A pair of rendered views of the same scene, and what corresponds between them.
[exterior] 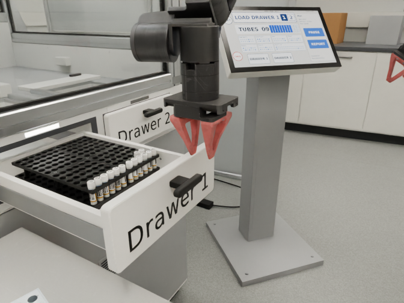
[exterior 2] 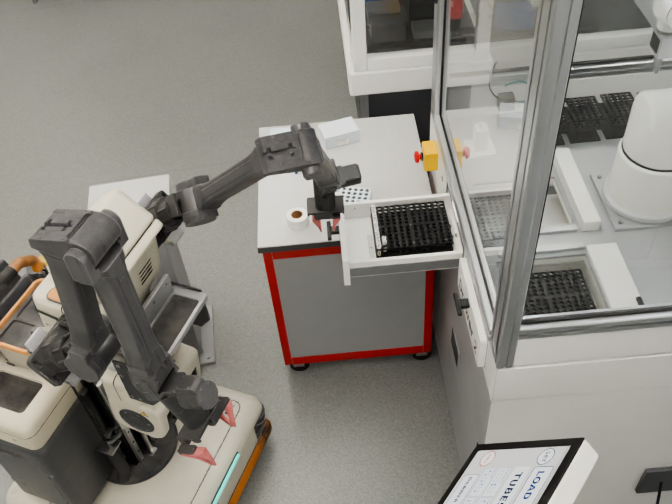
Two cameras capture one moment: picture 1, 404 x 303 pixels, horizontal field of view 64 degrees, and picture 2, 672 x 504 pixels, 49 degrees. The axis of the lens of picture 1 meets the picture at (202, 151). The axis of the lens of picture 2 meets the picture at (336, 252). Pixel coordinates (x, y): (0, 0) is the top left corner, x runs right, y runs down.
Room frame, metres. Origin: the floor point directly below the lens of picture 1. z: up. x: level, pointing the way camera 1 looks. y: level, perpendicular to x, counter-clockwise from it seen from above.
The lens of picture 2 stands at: (1.79, -0.73, 2.43)
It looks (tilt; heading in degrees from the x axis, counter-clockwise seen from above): 47 degrees down; 150
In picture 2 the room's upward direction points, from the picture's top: 5 degrees counter-clockwise
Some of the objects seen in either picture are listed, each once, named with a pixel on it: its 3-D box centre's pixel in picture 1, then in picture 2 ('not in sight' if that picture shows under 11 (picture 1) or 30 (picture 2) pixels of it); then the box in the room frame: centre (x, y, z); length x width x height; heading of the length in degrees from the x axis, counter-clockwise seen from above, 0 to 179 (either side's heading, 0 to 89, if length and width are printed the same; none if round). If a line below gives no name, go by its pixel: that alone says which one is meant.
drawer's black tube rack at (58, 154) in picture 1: (89, 172); (410, 232); (0.59, 0.23, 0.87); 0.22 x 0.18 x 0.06; 60
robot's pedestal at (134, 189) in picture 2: not in sight; (155, 280); (-0.17, -0.38, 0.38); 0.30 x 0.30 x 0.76; 65
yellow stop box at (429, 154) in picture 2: not in sight; (428, 155); (0.36, 0.48, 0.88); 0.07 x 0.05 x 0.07; 150
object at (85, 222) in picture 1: (86, 173); (413, 232); (0.59, 0.24, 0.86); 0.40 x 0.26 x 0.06; 60
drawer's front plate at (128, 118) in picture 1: (143, 121); (471, 310); (0.92, 0.17, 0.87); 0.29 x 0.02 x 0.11; 150
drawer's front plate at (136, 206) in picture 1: (169, 196); (343, 237); (0.49, 0.06, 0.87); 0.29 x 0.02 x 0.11; 150
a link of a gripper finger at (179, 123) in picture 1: (199, 128); (327, 217); (0.50, 0.00, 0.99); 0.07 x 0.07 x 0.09; 59
